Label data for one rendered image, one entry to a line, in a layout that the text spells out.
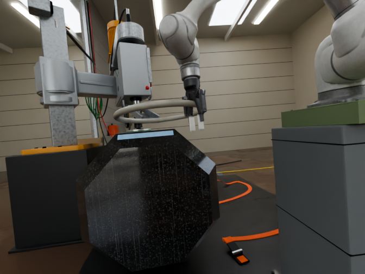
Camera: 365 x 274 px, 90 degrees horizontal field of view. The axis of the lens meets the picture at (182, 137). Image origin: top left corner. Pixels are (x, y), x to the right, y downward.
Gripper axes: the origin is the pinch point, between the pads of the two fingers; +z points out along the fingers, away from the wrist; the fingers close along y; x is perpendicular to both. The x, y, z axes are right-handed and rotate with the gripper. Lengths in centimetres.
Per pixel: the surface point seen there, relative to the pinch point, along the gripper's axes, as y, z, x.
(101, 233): 49, 51, 32
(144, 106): 7.4, -8.8, 21.6
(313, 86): 99, -124, -643
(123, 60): 74, -62, -3
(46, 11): 122, -116, 39
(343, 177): -46, 24, -13
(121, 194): 41, 32, 22
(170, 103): 0.8, -8.8, 12.8
